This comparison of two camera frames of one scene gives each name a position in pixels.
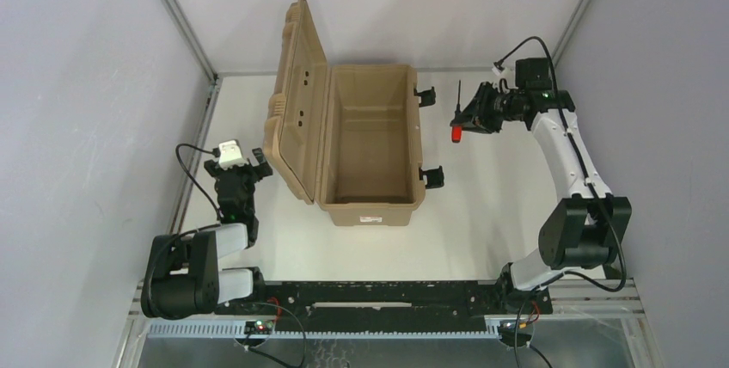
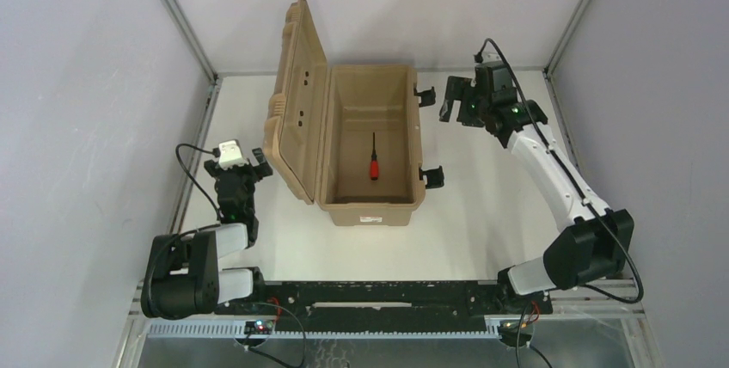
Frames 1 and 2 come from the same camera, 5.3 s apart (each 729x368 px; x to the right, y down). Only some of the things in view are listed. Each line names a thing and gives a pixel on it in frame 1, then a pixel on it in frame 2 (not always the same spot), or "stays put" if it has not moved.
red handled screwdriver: (456, 124) → (374, 163)
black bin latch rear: (428, 97) stays put
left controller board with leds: (260, 327) stays put
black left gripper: (235, 172) stays put
